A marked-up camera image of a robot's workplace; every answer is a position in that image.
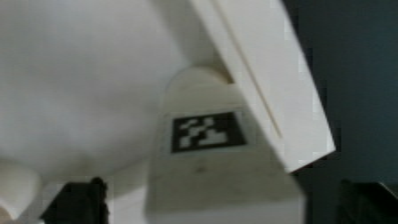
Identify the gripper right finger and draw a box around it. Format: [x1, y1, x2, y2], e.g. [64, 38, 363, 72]
[336, 179, 398, 224]

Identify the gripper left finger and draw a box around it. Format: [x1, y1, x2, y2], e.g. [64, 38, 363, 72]
[40, 177, 111, 224]

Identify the white square tabletop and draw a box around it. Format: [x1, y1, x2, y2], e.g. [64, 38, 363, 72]
[0, 0, 335, 224]

